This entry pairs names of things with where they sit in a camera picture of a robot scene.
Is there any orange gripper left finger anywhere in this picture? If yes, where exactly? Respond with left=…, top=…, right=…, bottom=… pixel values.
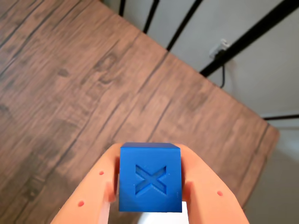
left=50, top=142, right=121, bottom=224

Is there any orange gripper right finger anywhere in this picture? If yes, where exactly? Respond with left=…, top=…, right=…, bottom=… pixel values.
left=179, top=144, right=251, bottom=224

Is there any blue cube with X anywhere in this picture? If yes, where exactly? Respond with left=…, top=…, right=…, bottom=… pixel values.
left=118, top=142, right=183, bottom=213

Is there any white power socket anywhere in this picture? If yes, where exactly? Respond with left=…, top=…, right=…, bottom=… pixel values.
left=208, top=38, right=231, bottom=59

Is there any black chair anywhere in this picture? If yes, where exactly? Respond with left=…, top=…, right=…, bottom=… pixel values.
left=119, top=0, right=299, bottom=77

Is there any black power cable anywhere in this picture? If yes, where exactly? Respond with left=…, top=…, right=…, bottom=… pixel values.
left=219, top=63, right=227, bottom=89

